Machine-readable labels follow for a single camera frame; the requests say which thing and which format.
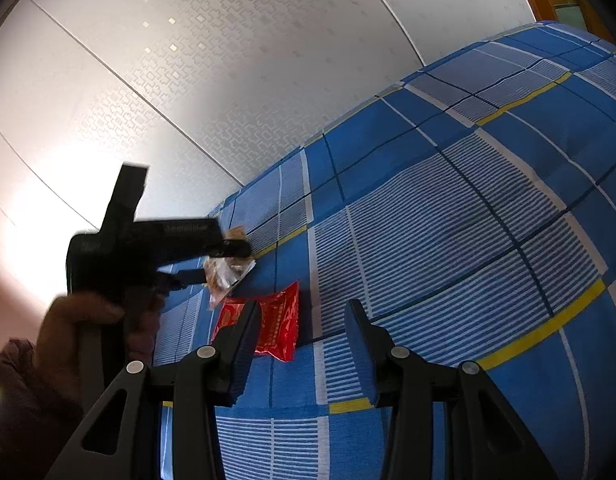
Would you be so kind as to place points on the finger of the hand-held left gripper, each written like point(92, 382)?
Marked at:
point(233, 247)
point(188, 276)

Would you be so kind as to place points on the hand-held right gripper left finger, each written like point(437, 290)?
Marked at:
point(243, 355)

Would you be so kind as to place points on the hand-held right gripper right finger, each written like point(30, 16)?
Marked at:
point(360, 355)

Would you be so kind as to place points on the clear brown pastry packet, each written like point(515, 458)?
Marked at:
point(225, 277)

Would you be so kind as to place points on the plain red snack packet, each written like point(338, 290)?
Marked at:
point(280, 320)

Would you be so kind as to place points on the person's left forearm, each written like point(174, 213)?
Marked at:
point(23, 410)

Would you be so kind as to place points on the person's left hand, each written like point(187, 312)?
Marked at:
point(58, 330)

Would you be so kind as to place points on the blue plaid tablecloth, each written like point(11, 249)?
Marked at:
point(437, 235)

